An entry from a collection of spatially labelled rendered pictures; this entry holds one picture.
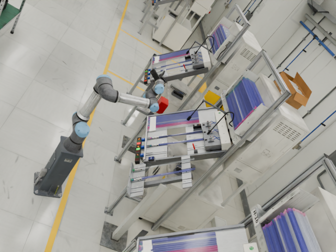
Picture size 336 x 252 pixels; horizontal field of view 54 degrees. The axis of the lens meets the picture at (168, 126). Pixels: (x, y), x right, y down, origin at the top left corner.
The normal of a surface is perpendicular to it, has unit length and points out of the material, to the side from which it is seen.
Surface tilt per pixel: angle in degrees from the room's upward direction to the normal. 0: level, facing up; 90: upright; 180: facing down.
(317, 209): 90
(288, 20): 90
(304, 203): 90
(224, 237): 45
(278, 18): 90
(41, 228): 0
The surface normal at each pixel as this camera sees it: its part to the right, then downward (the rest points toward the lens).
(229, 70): 0.00, 0.59
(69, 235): 0.55, -0.68
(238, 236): -0.20, -0.79
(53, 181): 0.25, 0.69
